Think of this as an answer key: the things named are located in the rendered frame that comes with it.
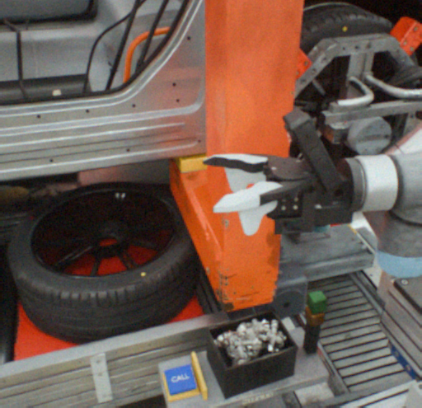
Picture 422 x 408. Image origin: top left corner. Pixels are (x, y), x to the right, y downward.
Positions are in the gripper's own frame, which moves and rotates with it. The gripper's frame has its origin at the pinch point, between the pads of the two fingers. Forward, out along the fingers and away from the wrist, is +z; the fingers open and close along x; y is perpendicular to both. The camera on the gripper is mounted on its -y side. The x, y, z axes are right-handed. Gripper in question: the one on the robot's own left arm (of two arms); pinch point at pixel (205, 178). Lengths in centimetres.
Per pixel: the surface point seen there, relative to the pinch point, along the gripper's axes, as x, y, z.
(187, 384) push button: 33, 72, 4
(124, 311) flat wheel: 66, 74, 22
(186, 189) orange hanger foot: 90, 44, 0
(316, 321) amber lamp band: 39, 60, -31
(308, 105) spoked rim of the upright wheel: 107, 22, -45
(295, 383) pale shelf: 33, 75, -24
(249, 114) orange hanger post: 44.1, 5.2, -13.2
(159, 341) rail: 58, 79, 11
